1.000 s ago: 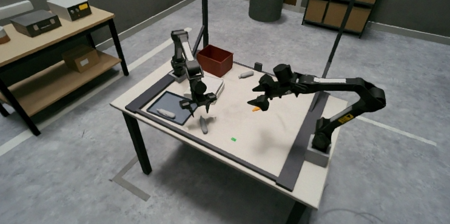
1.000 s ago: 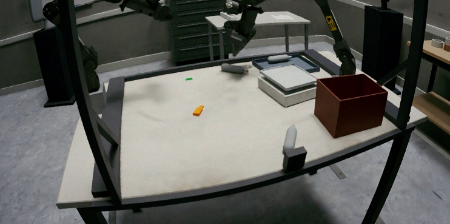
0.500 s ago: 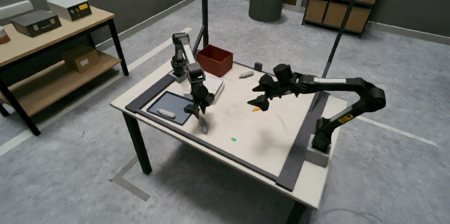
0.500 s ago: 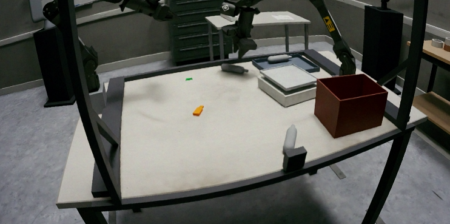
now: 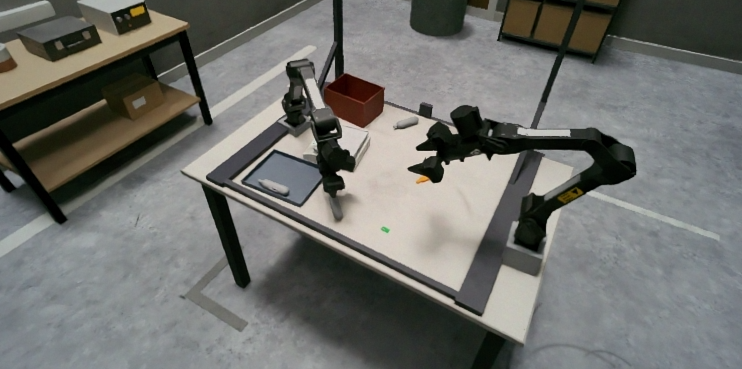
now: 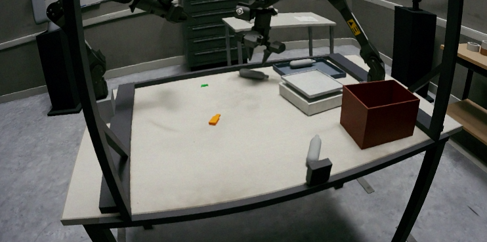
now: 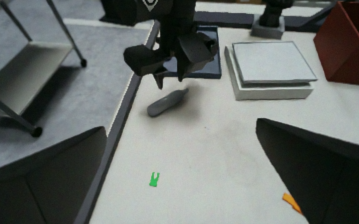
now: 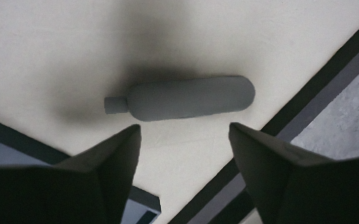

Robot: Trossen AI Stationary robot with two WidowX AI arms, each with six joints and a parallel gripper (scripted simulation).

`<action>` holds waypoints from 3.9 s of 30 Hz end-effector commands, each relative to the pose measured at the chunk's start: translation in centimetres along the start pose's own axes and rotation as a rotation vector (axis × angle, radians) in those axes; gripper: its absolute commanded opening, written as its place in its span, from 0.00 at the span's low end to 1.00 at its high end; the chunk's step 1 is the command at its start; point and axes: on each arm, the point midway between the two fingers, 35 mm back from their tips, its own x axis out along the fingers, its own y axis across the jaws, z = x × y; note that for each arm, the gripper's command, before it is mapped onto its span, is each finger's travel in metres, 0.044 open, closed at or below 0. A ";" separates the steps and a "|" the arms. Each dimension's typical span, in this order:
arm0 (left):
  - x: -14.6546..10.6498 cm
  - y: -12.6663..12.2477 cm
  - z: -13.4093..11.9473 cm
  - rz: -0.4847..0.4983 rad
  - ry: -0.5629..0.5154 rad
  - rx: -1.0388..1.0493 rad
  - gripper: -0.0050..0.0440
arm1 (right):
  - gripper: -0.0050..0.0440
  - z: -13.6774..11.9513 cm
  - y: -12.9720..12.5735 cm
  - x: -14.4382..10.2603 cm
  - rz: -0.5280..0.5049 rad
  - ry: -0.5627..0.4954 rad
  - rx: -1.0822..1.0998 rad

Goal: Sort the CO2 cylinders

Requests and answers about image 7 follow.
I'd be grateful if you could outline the small orange stepped block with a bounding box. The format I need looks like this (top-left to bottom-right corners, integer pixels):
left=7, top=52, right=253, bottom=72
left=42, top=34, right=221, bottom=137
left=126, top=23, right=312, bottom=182
left=284, top=194, right=304, bottom=216

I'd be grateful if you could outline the red open box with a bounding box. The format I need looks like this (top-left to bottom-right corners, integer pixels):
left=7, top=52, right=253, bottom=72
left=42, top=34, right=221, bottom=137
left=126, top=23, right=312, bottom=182
left=313, top=1, right=359, bottom=85

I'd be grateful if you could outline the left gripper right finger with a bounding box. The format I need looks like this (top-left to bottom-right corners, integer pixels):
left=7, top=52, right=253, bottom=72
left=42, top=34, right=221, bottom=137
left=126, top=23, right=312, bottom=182
left=255, top=118, right=359, bottom=224

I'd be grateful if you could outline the white digital weighing scale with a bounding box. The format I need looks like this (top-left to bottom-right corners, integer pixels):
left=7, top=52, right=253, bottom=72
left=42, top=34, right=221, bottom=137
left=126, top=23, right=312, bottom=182
left=224, top=40, right=319, bottom=100

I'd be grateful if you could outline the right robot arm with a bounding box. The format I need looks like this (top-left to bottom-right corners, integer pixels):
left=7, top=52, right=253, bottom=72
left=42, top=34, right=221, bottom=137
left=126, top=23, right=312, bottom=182
left=113, top=0, right=294, bottom=74

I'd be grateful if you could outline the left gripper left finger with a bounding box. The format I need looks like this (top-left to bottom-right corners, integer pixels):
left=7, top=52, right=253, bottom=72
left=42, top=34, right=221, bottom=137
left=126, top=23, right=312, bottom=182
left=0, top=126, right=107, bottom=224

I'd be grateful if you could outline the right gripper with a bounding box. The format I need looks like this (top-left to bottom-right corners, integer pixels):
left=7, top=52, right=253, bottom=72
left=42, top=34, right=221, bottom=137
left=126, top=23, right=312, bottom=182
left=123, top=15, right=198, bottom=90

